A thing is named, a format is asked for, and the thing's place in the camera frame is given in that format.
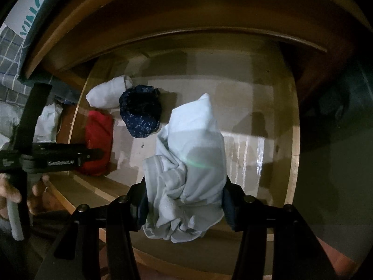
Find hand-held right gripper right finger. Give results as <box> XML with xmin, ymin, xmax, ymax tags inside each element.
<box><xmin>221</xmin><ymin>180</ymin><xmax>335</xmax><ymax>280</ymax></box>

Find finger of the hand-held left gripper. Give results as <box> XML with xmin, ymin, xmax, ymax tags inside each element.
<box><xmin>26</xmin><ymin>143</ymin><xmax>104</xmax><ymax>172</ymax></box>
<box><xmin>11</xmin><ymin>82</ymin><xmax>53</xmax><ymax>241</ymax></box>

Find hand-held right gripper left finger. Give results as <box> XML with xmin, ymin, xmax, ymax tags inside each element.
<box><xmin>35</xmin><ymin>182</ymin><xmax>149</xmax><ymax>280</ymax></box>

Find red underwear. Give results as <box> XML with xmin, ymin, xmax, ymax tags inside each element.
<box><xmin>77</xmin><ymin>110</ymin><xmax>115</xmax><ymax>176</ymax></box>

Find light blue underwear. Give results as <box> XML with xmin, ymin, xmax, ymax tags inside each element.
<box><xmin>142</xmin><ymin>93</ymin><xmax>228</xmax><ymax>243</ymax></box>

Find white underwear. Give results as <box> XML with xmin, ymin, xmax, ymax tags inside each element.
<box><xmin>86</xmin><ymin>75</ymin><xmax>135</xmax><ymax>108</ymax></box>

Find navy floral underwear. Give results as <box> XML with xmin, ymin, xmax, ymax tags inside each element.
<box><xmin>119</xmin><ymin>84</ymin><xmax>162</xmax><ymax>138</ymax></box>

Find white shoe box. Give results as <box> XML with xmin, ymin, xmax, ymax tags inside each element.
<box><xmin>6</xmin><ymin>0</ymin><xmax>63</xmax><ymax>40</ymax></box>

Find wooden drawer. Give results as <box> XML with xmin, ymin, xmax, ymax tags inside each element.
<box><xmin>44</xmin><ymin>32</ymin><xmax>301</xmax><ymax>280</ymax></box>

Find person's left hand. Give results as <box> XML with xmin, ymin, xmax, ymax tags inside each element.
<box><xmin>0</xmin><ymin>173</ymin><xmax>51</xmax><ymax>221</ymax></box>

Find blue checked cloth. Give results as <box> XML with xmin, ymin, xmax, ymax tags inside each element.
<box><xmin>0</xmin><ymin>6</ymin><xmax>77</xmax><ymax>106</ymax></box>

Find wooden nightstand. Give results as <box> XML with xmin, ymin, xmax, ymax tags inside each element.
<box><xmin>22</xmin><ymin>0</ymin><xmax>373</xmax><ymax>152</ymax></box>

